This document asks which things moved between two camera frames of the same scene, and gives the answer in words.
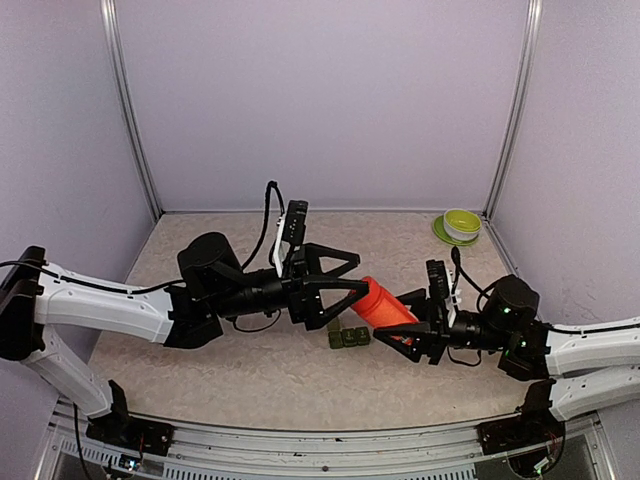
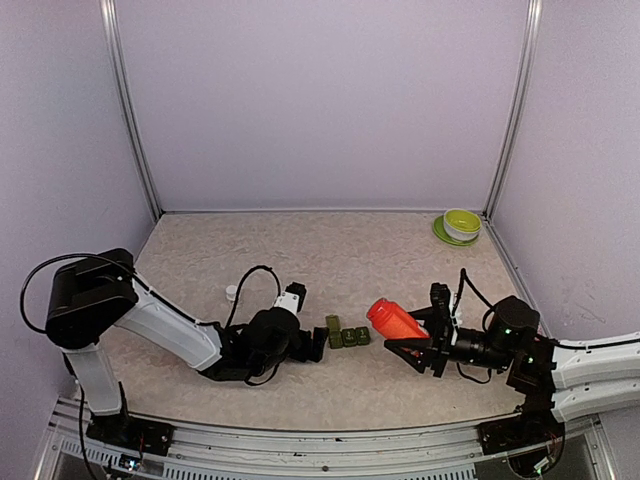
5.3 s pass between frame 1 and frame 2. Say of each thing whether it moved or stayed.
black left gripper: moved
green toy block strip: stayed
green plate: stayed
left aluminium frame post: stayed
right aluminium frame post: stayed
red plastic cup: moved
